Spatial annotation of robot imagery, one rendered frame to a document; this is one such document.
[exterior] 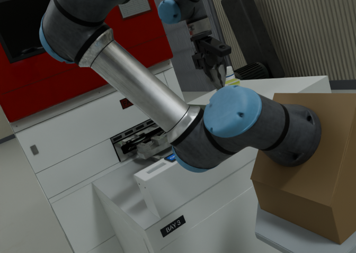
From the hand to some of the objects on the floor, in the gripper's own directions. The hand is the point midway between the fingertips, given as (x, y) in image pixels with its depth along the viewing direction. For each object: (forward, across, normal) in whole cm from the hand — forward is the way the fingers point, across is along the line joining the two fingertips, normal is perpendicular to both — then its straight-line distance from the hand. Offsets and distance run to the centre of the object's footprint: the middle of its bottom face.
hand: (222, 87), depth 117 cm
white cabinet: (+111, -2, -26) cm, 114 cm away
